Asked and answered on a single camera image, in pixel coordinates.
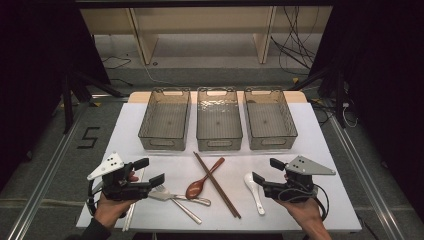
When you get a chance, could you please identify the white floor cable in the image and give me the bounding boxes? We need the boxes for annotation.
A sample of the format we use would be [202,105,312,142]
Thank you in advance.
[131,49,173,87]

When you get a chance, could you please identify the right hand-held gripper cable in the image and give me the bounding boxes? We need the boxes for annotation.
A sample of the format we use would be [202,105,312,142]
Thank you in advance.
[277,183,330,222]

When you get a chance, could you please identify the metal table knife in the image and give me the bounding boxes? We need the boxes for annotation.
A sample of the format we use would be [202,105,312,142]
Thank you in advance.
[147,190,212,207]

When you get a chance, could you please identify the thin black floor cable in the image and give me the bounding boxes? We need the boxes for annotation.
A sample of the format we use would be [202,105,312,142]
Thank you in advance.
[100,55,133,71]

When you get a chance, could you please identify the person's right hand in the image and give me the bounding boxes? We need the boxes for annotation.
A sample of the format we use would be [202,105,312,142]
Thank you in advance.
[276,199,324,231]

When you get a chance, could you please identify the aluminium floor rail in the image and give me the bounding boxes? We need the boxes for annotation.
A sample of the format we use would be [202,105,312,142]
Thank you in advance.
[328,114,406,240]
[6,103,88,240]

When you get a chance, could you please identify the metal fork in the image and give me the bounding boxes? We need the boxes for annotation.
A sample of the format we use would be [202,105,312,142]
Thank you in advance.
[153,184,203,225]

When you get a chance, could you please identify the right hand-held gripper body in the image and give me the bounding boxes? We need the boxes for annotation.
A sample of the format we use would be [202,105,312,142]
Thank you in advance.
[262,155,337,203]

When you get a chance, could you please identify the white ceramic spoon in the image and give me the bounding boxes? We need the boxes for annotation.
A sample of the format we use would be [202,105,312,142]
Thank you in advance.
[243,171,267,216]

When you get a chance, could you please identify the black metal stand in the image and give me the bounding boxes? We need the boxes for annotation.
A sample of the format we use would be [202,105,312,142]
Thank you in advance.
[288,64,348,129]
[60,69,125,135]

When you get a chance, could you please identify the hand-held gripper cable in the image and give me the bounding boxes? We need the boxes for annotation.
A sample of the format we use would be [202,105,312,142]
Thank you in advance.
[85,179,103,216]
[277,183,330,222]

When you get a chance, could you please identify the dark curtain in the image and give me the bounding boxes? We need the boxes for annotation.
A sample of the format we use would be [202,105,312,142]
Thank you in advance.
[309,0,424,223]
[0,0,112,191]

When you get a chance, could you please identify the left hand-held gripper cable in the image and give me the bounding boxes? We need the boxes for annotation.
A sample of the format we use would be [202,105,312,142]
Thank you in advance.
[85,179,103,216]

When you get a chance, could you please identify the person's left hand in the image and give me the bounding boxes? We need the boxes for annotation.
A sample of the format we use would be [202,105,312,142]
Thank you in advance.
[94,194,138,230]

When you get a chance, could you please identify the brown wooden spoon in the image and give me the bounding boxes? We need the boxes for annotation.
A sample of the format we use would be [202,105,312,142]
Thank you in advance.
[185,156,226,201]

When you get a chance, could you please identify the bundle of black floor cables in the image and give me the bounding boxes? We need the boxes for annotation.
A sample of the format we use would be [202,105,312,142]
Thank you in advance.
[269,5,322,77]

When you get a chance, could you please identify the black frame bar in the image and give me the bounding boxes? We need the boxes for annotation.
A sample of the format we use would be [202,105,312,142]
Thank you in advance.
[74,0,335,9]

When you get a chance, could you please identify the translucent grey plastic bin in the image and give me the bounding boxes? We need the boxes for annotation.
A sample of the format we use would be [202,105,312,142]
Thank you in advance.
[137,87,192,152]
[196,86,244,152]
[243,86,299,151]

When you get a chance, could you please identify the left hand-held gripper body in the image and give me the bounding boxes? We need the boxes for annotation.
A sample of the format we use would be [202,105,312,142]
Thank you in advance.
[86,151,154,202]

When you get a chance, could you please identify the light wooden desk frame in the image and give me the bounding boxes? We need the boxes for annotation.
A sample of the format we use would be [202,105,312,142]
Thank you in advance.
[79,5,334,66]

